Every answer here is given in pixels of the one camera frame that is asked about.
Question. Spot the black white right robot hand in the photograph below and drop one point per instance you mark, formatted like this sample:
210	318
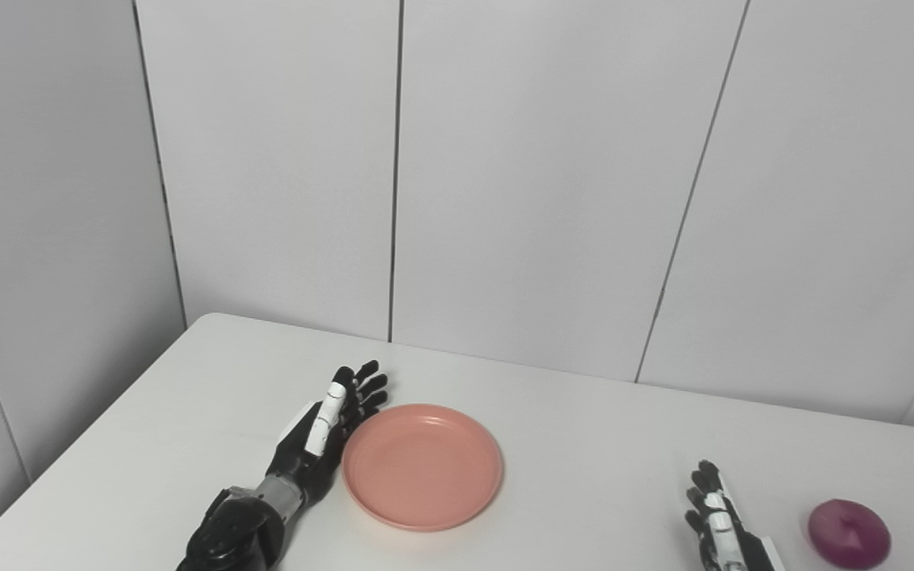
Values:
723	531

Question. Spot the pink round plate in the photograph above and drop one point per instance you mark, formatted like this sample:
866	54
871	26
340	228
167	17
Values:
423	468

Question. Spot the purple red onion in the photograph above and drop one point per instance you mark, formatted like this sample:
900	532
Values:
850	534

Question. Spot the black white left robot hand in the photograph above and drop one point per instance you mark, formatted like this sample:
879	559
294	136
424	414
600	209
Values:
314	452

